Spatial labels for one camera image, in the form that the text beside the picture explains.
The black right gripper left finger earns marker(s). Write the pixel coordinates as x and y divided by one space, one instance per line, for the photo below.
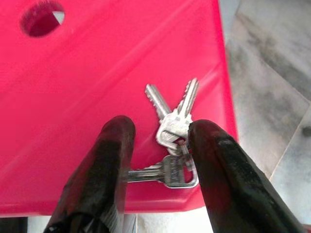
97 174

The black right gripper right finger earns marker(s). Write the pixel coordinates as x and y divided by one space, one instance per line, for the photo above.
233 184

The red plastic stool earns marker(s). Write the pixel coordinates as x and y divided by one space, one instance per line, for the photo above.
97 85

